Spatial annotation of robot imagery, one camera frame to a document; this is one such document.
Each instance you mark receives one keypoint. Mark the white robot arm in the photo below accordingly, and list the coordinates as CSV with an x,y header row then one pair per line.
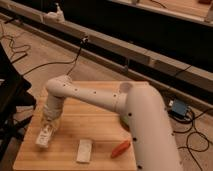
x,y
154,145

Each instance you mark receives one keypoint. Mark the orange carrot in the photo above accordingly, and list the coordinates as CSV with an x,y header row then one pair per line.
x,y
120,149

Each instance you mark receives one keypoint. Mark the black chair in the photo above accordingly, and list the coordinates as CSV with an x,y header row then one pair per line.
x,y
13,93

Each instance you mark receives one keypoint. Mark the white plastic bottle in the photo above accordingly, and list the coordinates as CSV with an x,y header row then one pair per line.
x,y
45,136

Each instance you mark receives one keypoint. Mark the blue box on floor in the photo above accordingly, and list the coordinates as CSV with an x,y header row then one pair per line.
x,y
178,108

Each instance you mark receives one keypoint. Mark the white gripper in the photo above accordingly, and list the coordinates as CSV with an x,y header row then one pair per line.
x,y
51,117

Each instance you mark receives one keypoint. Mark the white object on ledge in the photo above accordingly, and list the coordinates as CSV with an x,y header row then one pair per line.
x,y
58,15

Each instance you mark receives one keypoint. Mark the white folded cloth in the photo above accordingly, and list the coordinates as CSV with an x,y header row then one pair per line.
x,y
84,151

